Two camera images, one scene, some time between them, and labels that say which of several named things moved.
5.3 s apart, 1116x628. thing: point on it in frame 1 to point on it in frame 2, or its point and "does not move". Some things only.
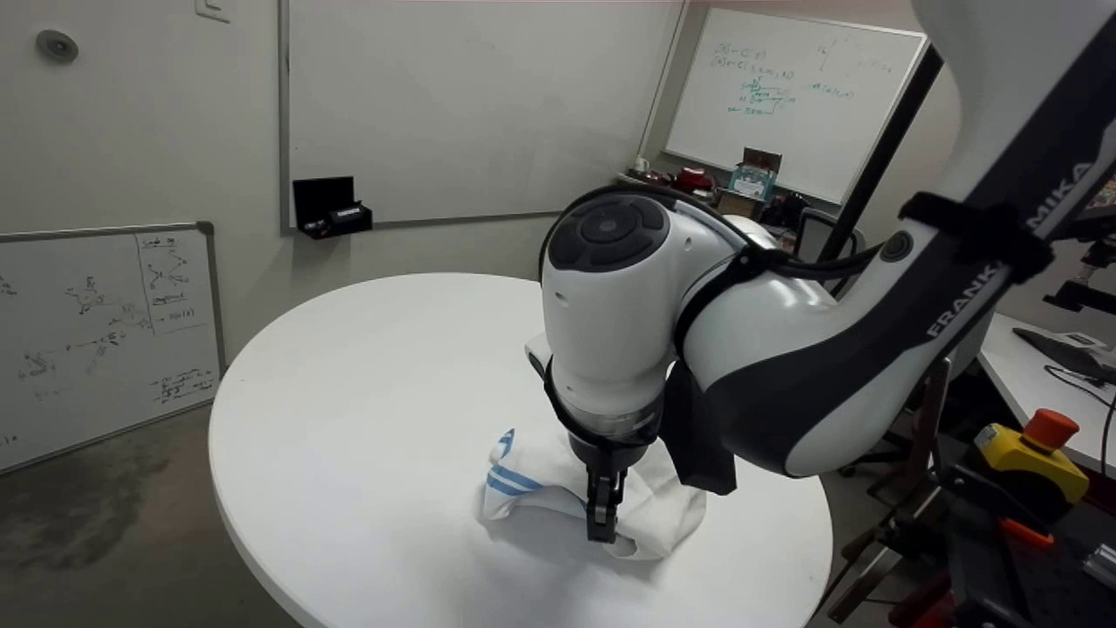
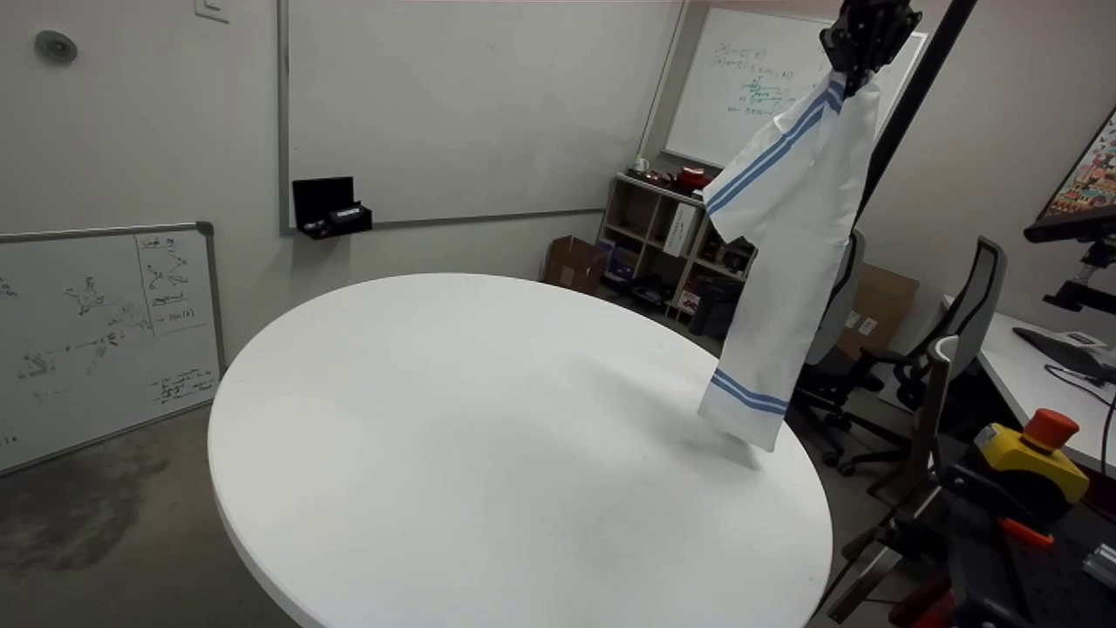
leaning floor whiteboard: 101,334 does not move
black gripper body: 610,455 to 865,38
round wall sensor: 52,45 does not move
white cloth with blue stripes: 547,500 to 798,203
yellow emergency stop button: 1032,446 does not move
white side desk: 1057,360 does not move
